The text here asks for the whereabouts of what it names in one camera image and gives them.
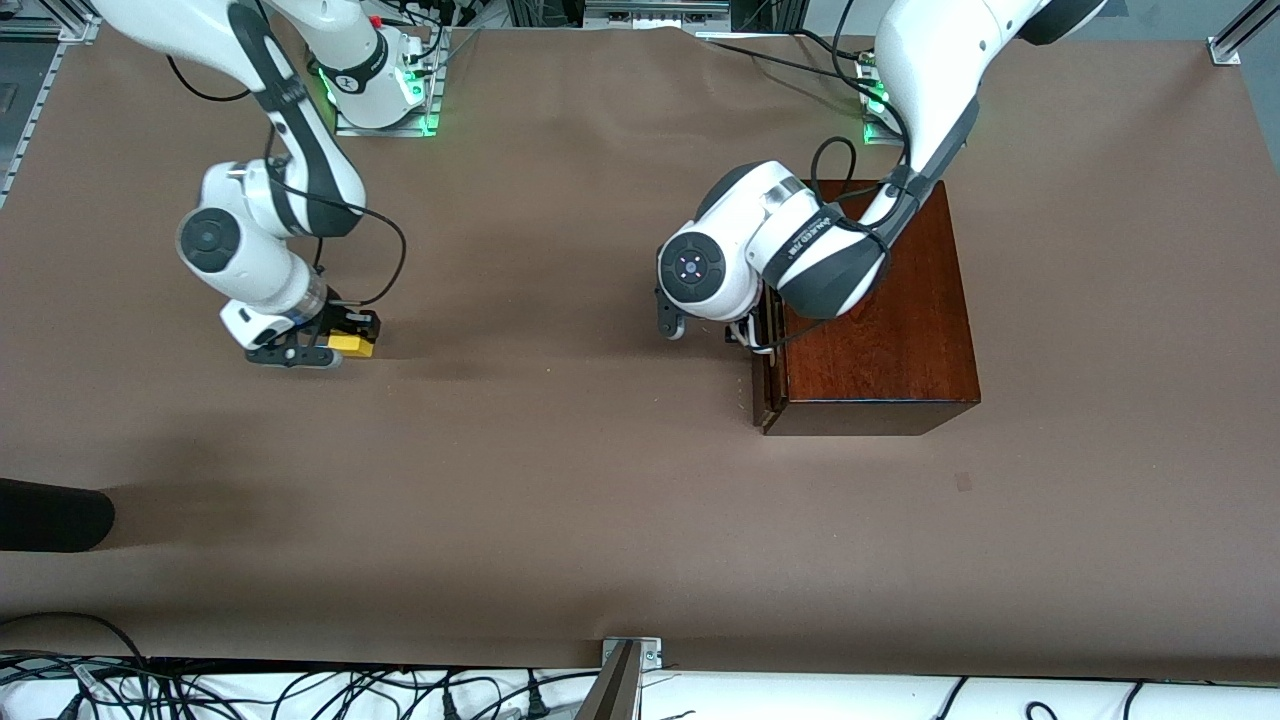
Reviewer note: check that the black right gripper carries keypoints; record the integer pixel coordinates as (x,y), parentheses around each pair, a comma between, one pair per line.
(336,318)

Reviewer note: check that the yellow block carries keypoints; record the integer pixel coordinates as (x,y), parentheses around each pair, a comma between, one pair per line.
(350,346)

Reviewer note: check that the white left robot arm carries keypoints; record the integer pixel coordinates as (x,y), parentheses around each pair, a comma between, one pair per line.
(800,250)

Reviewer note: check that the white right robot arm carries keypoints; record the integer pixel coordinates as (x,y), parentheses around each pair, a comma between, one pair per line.
(250,250)

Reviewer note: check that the dark wooden drawer cabinet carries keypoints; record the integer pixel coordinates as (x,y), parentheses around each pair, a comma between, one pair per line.
(900,350)

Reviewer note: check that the brown paper table cover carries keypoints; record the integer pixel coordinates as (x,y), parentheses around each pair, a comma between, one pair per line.
(550,480)

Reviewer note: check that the black cylinder object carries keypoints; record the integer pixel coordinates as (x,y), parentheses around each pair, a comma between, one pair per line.
(50,515)

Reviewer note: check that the grey device with ports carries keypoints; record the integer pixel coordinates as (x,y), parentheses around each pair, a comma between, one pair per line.
(650,12)

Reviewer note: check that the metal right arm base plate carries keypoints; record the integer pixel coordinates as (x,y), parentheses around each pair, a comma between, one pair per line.
(385,131)

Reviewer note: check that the silver metal bracket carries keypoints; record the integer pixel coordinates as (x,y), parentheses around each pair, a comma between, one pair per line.
(650,655)

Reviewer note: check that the dark camera mount post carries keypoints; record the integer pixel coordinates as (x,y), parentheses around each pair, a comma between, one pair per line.
(612,695)

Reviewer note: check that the aluminium frame profile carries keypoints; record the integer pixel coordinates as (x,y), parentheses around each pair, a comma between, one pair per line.
(1240,35)
(60,25)

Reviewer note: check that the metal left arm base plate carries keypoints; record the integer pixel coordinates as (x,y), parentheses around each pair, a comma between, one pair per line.
(872,138)

